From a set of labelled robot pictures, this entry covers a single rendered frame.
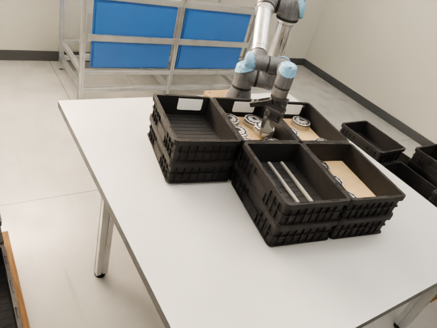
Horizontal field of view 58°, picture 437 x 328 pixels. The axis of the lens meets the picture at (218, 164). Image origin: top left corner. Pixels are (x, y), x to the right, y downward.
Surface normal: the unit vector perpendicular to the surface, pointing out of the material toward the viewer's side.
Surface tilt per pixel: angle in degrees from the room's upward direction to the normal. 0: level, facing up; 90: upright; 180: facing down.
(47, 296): 0
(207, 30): 90
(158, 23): 90
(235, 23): 90
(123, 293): 0
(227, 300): 0
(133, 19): 90
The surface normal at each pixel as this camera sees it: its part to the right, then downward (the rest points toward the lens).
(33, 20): 0.50, 0.59
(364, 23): -0.83, 0.12
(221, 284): 0.24, -0.80
